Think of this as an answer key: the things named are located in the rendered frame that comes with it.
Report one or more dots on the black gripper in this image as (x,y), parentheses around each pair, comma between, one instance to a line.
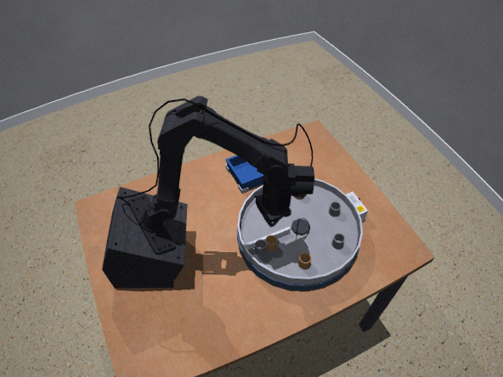
(268,206)

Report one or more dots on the grey round turntable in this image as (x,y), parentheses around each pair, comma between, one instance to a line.
(309,229)

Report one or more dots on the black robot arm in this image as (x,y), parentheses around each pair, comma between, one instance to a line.
(270,160)

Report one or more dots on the blue open crate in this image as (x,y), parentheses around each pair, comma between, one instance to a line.
(244,174)

